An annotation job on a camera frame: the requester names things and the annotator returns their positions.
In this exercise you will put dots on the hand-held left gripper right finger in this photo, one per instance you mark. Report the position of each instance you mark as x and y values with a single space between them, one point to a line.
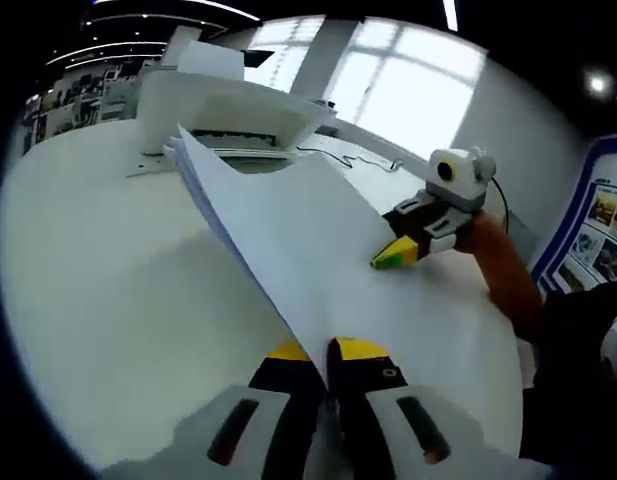
438 450

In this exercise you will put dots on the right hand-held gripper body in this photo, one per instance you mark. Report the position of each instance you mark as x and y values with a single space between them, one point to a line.
463 175

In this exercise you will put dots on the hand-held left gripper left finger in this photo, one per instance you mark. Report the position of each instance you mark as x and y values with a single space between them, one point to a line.
213 445

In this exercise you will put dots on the stack of white printing papers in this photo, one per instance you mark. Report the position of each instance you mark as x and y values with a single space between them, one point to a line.
298 225

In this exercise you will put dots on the person in dark shirt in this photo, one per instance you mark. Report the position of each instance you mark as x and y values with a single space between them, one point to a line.
598 225

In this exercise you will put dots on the person in dark clothing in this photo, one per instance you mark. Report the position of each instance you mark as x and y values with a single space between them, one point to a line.
578 400

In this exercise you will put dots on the white printer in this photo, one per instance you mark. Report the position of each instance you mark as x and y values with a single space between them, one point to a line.
213 102

